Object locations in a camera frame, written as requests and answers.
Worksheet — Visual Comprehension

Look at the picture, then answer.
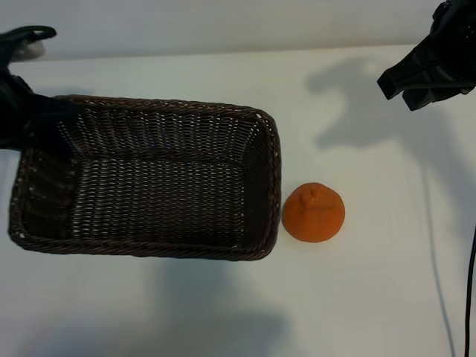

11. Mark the long black cable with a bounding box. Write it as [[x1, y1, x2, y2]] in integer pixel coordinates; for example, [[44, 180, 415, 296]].
[[462, 222, 476, 357]]

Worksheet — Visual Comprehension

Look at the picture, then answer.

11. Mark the orange citrus fruit with knob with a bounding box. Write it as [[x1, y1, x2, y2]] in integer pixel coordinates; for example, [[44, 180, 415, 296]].
[[281, 181, 346, 243]]

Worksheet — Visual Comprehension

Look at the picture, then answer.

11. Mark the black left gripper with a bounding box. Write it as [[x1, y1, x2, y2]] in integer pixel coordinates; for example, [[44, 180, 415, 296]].
[[0, 69, 82, 161]]

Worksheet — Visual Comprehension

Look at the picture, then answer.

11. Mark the dark brown wicker basket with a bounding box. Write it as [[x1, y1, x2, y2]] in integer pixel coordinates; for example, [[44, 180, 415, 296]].
[[7, 94, 283, 263]]

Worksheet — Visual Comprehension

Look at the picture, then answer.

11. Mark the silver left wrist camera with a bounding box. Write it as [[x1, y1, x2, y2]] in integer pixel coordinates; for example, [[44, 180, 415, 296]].
[[16, 39, 46, 61]]

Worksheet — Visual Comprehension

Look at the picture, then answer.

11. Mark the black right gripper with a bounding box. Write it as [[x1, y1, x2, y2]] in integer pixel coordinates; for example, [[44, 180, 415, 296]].
[[376, 0, 476, 112]]

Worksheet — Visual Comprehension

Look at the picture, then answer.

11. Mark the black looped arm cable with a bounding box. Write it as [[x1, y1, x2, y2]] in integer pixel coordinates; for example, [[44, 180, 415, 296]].
[[0, 25, 58, 66]]

